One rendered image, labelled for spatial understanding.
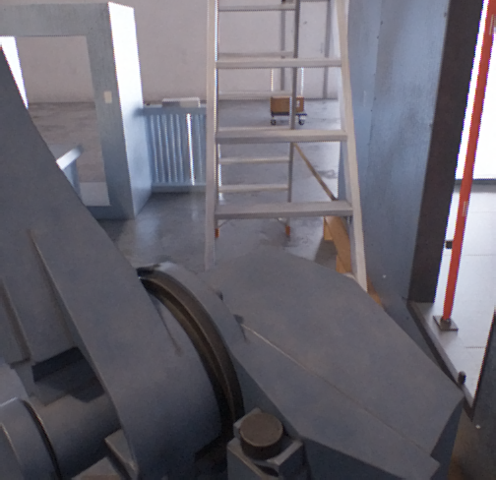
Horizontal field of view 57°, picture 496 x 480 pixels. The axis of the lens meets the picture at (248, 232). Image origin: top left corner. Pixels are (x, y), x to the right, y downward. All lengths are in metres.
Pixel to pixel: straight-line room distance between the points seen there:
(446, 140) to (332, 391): 1.15
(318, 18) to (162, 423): 10.90
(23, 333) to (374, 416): 0.48
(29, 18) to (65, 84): 8.39
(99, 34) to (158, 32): 7.87
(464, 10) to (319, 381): 1.25
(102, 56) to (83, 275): 3.00
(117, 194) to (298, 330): 3.11
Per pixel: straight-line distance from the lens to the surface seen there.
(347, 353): 0.73
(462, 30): 1.64
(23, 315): 0.64
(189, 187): 4.33
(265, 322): 0.74
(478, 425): 1.44
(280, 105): 7.80
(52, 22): 3.67
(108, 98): 3.58
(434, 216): 1.74
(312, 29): 11.26
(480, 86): 1.51
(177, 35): 11.33
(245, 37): 11.20
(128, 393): 0.61
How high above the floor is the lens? 1.32
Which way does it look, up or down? 23 degrees down
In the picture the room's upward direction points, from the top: 1 degrees counter-clockwise
